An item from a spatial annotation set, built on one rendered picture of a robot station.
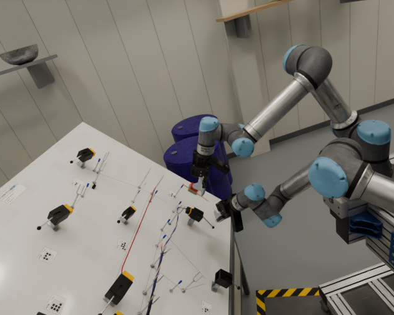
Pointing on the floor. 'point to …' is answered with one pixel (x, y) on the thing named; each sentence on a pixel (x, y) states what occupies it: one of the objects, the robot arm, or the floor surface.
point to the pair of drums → (184, 133)
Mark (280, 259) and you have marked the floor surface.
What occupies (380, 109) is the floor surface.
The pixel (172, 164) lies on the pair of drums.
